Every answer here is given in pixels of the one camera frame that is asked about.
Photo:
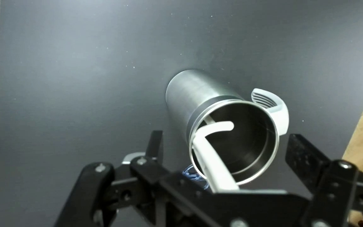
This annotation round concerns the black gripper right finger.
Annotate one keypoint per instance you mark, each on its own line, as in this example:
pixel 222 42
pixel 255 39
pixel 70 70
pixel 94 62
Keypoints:
pixel 337 186

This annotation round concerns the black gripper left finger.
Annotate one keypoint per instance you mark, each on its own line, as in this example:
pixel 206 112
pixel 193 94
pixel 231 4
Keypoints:
pixel 101 191

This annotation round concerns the stainless steel flask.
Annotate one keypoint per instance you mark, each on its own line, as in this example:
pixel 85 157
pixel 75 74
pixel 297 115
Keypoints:
pixel 227 136

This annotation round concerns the white bottle brush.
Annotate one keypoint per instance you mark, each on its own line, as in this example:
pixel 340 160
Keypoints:
pixel 216 172

